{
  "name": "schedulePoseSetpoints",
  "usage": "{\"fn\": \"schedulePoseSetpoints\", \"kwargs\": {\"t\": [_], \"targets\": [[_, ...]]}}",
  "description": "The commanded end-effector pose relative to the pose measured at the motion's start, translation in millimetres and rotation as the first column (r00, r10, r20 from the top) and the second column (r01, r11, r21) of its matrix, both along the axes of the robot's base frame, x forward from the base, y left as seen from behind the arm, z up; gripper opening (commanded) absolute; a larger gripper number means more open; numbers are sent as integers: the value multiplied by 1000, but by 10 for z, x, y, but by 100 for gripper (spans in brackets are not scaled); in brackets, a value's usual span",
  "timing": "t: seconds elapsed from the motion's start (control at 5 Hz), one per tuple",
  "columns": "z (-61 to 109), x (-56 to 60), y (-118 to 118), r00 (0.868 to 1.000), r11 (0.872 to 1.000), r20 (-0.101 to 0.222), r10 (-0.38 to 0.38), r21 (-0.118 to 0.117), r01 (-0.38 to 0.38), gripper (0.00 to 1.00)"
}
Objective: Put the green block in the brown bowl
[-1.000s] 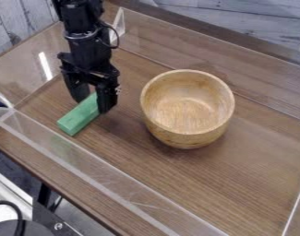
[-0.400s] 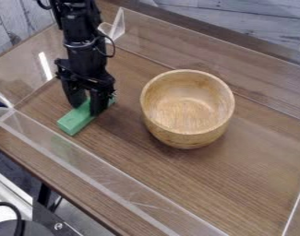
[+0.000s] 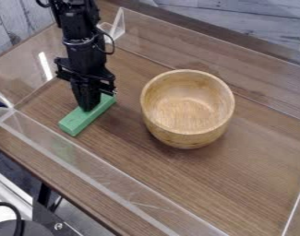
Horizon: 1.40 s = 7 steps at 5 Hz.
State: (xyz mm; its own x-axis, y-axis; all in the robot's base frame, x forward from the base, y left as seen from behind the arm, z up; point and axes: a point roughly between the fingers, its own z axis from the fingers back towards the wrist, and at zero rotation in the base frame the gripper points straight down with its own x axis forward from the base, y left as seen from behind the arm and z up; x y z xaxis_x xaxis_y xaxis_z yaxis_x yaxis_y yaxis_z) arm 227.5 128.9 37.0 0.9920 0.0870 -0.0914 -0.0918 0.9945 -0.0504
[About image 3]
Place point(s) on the clear acrylic tray walls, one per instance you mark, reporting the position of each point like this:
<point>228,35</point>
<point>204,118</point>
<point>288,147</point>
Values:
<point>235,188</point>

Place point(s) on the green rectangular block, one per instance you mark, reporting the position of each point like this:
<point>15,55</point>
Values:
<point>78,119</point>

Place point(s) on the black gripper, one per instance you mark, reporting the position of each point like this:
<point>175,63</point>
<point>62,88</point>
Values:
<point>85,64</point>

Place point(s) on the brown wooden bowl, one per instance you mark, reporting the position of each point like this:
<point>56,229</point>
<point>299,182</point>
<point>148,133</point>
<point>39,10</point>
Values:
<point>188,106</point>

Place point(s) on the black table leg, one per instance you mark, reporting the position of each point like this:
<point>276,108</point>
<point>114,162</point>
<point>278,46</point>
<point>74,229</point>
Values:
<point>45,195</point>

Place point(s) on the grey metal base plate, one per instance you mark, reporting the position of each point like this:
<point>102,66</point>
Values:
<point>52,221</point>

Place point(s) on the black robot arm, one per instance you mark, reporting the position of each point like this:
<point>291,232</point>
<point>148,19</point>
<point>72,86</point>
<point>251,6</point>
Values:
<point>77,17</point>

